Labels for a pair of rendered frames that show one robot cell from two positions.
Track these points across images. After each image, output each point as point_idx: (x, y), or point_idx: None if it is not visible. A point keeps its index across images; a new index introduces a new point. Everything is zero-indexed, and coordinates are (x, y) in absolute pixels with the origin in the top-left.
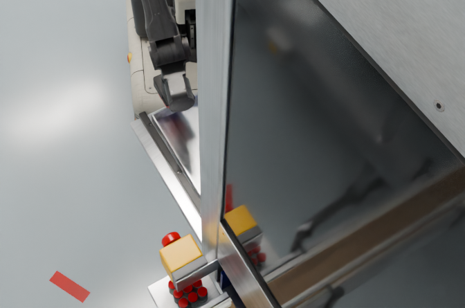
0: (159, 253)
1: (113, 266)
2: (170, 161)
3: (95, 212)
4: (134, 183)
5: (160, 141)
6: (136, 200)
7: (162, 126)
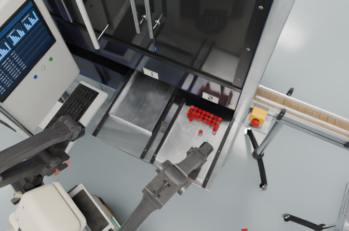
0: (203, 211)
1: (223, 228)
2: (217, 158)
3: None
4: None
5: (211, 168)
6: None
7: (201, 175)
